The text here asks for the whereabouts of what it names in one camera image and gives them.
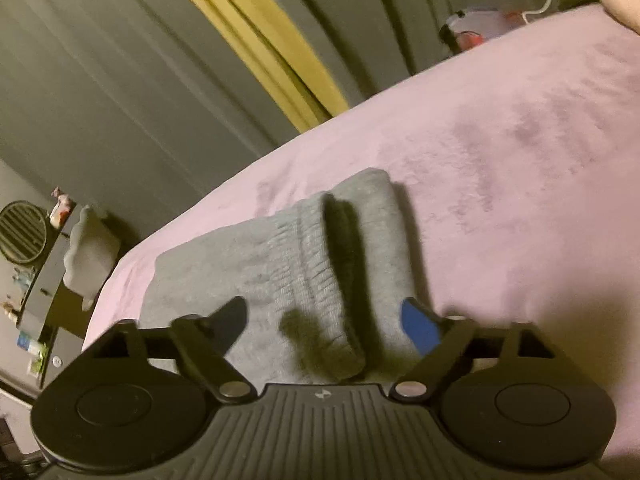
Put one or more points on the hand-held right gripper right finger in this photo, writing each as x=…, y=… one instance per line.
x=419, y=329

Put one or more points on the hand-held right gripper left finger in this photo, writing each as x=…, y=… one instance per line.
x=231, y=317

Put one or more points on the grey sweat pants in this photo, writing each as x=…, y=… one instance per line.
x=280, y=270

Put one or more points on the pale cushion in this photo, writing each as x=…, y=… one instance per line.
x=90, y=260

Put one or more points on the grey cabinet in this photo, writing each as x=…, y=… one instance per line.
x=55, y=300

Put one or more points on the red and white figurine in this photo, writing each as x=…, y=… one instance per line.
x=61, y=207

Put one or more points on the small blue and green box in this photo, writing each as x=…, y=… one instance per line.
x=31, y=352

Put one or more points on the grey-green curtain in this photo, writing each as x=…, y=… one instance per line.
x=125, y=85
x=400, y=10

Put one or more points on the yellow curtain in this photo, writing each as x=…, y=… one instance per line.
x=260, y=45

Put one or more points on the white and red device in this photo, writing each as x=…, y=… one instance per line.
x=475, y=27

